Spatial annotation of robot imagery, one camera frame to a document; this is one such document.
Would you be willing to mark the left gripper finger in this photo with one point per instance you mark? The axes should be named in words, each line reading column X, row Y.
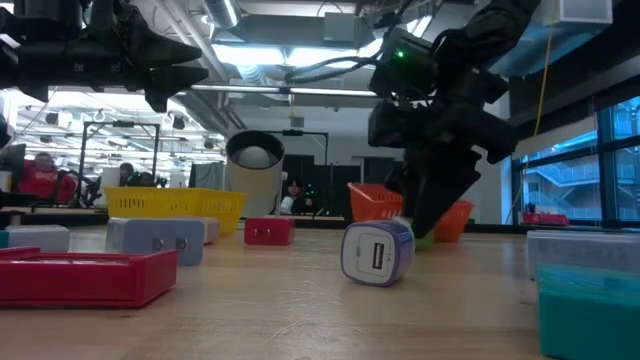
column 160, row 50
column 160, row 80

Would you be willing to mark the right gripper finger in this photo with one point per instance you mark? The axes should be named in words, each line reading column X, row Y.
column 398, row 180
column 435, row 190

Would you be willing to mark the orange plastic basket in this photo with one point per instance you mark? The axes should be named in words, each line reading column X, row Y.
column 375, row 202

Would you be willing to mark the green wall charger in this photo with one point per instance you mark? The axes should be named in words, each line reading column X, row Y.
column 425, row 243

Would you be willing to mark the purple-edged white USB cube charger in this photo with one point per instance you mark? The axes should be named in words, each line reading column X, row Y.
column 375, row 255

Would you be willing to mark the yellow plastic basket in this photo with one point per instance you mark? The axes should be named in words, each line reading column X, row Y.
column 175, row 205

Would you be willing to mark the red cube wall charger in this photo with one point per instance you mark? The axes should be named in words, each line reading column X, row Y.
column 270, row 232

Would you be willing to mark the pale pink wall charger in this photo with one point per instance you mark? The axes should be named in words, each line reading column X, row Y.
column 212, row 231

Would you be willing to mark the lavender wall charger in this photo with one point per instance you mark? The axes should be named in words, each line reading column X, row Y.
column 585, row 250
column 140, row 240

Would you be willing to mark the white rectangular charger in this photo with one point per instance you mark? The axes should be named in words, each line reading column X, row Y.
column 40, row 239

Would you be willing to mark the teal patterned square item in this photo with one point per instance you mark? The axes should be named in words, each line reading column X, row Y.
column 4, row 239

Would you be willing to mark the teal rectangular box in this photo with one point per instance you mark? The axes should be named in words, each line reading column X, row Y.
column 590, row 315

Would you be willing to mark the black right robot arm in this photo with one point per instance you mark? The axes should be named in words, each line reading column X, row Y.
column 480, row 40

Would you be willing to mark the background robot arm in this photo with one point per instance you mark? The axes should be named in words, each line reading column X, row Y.
column 94, row 187

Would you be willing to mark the black partition panel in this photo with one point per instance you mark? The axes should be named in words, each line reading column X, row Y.
column 340, row 185
column 380, row 170

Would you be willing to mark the long linear ceiling light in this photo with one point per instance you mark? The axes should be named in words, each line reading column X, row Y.
column 240, row 89

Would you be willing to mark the person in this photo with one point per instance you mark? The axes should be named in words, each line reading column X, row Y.
column 295, row 192
column 127, row 172
column 146, row 179
column 42, row 182

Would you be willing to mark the grey fabric cover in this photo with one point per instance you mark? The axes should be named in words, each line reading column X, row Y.
column 207, row 176

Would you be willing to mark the red storage bin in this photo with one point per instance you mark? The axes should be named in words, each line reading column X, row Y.
column 545, row 220

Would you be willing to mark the black monitor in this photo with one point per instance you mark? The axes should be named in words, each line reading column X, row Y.
column 12, row 170

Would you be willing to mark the grey ceiling box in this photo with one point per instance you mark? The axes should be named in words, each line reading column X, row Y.
column 340, row 27

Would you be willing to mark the white ceiling box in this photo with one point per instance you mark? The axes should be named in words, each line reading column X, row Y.
column 577, row 11

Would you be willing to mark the flat rectangular box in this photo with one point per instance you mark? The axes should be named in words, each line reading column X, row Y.
column 75, row 282

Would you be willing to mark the black metal gantry frame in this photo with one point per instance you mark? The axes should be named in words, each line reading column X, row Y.
column 120, row 123
column 292, row 132

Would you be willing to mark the silver ventilation duct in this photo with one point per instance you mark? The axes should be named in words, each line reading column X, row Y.
column 222, row 12

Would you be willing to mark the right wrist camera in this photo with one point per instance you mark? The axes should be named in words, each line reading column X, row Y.
column 400, row 70

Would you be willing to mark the grey wall vent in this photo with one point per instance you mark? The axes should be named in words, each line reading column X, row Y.
column 297, row 122

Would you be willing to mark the black window frame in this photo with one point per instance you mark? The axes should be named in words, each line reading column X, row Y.
column 606, row 165

